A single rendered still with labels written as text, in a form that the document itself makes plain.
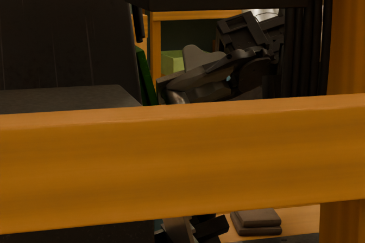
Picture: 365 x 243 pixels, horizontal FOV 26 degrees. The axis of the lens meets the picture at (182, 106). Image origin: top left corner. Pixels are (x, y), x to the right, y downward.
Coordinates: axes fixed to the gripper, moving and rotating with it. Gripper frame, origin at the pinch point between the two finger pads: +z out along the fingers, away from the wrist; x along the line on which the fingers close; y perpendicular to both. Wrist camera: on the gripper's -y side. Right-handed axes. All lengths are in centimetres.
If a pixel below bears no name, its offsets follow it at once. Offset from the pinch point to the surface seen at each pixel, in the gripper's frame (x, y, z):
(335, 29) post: 25.1, -13.2, -12.2
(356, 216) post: 17.1, -29.8, -7.3
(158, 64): -439, 288, -98
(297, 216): -49, -5, -22
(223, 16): -424, 303, -161
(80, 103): 15.6, -5.9, 14.0
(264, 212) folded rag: -42.4, -4.5, -15.1
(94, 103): 15.6, -6.5, 12.5
